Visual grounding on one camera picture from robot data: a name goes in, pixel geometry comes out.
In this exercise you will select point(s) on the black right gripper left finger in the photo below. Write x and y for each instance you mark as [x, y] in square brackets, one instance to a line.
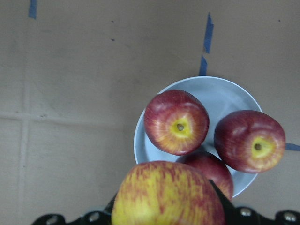
[94, 217]

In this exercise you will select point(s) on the yellow red apple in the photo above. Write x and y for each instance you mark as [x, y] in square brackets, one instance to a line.
[166, 193]

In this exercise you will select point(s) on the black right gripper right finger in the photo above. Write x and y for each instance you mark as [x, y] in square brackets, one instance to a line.
[243, 215]

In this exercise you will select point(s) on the red apple on plate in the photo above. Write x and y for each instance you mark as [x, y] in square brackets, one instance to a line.
[249, 141]
[212, 168]
[176, 122]

